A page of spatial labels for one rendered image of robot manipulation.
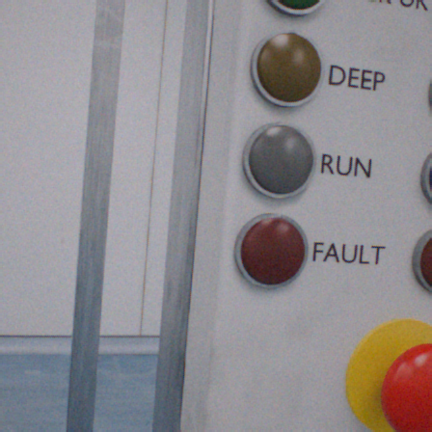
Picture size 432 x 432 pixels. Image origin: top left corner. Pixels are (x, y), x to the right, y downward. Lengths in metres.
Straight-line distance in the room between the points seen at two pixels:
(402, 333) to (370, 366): 0.02
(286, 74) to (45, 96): 3.56
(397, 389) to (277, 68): 0.13
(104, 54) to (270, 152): 1.20
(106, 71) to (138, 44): 2.50
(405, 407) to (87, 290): 1.20
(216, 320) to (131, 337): 3.71
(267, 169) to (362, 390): 0.10
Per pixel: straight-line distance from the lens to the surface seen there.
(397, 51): 0.28
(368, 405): 0.28
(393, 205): 0.27
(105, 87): 1.41
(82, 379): 1.47
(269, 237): 0.24
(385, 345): 0.28
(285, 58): 0.24
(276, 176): 0.24
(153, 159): 3.86
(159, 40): 3.95
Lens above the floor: 1.07
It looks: 3 degrees down
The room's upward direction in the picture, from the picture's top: 5 degrees clockwise
